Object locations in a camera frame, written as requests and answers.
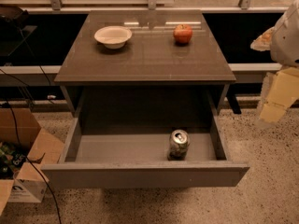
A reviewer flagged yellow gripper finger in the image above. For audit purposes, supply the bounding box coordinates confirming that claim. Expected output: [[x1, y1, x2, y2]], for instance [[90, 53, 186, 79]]
[[250, 27, 275, 51], [258, 67, 299, 123]]

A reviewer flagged green 7up soda can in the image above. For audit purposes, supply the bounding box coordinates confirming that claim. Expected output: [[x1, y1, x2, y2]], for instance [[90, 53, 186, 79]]
[[167, 130, 190, 161]]

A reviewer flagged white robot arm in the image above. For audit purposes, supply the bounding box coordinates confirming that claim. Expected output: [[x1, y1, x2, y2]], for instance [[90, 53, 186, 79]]
[[250, 0, 299, 124]]

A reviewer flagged grey cabinet with counter top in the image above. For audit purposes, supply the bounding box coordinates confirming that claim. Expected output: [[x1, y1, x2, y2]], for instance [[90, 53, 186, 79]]
[[53, 9, 237, 135]]

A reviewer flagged open grey top drawer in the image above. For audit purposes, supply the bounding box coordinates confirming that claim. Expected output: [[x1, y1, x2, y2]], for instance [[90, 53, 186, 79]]
[[42, 90, 249, 189]]

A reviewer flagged red apple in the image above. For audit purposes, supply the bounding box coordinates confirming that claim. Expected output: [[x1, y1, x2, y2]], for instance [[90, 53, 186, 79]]
[[173, 24, 192, 44]]

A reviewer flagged white paper bowl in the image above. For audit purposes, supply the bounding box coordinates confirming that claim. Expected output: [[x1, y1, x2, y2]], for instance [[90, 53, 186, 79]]
[[94, 26, 132, 49]]

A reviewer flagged black device on shelf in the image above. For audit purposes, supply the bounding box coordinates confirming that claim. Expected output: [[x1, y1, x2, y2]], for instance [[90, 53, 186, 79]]
[[0, 6, 29, 28]]

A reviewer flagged open cardboard box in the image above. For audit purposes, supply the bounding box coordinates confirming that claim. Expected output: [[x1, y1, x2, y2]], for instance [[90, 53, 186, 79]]
[[0, 108, 64, 213]]

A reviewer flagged black cable on floor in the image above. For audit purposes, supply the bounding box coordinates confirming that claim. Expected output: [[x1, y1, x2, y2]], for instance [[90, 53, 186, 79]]
[[0, 68, 63, 224]]

